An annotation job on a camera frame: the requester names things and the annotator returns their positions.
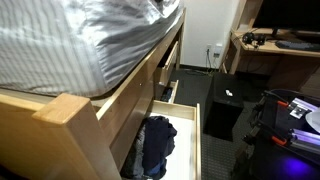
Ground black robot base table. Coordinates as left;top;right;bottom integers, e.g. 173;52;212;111
229;88;320;180

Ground dark clothes in small drawer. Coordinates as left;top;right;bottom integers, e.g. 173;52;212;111
160;87;173;102

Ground small low wooden drawer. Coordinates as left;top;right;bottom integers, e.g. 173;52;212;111
159;79;180;104

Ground large wooden drawer white inside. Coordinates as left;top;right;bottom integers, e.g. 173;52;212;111
119;99;202;180

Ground shallow wooden drawer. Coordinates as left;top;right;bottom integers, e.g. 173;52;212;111
156;40;180;87

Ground navy blue cloth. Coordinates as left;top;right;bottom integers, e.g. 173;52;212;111
142;115;179;180

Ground grey blue cloth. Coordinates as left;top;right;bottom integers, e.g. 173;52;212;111
121;124;148;180

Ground black box stool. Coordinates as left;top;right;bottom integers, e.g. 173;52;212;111
203;71;245;142

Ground black headphones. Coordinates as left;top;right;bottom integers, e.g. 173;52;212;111
241;31;268;48

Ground grey striped sheet mattress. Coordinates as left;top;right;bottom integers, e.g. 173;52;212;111
0;0;185;98

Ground orange black bar clamp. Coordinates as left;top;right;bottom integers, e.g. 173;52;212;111
261;93;290;108
243;121;288;147

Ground wooden desk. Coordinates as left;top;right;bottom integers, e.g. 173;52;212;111
219;0;320;92

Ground black keyboard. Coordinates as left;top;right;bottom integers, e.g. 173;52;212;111
275;39;320;53

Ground black monitor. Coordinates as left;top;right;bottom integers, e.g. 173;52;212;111
252;0;320;38

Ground white round disc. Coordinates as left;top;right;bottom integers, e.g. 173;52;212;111
305;107;320;135

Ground black wall cable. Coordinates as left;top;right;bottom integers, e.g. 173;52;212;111
185;49;215;76

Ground wooden bed frame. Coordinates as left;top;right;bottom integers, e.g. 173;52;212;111
0;6;188;180

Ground silver aluminium rail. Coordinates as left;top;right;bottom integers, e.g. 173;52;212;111
287;97;320;120
287;128;320;155

